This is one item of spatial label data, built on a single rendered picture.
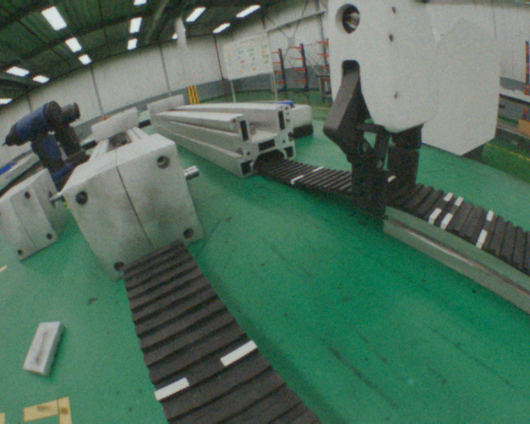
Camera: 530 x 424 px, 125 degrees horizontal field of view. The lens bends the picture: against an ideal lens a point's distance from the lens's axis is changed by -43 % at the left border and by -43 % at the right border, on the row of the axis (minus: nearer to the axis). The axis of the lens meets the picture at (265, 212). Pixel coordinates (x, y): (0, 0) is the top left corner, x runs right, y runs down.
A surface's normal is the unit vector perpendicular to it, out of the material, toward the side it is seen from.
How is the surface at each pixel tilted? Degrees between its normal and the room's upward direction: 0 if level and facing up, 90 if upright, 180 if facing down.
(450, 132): 90
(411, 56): 90
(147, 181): 90
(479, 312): 0
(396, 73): 88
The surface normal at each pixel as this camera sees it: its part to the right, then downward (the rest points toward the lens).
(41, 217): 0.55, 0.37
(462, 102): -0.89, 0.34
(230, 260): -0.15, -0.84
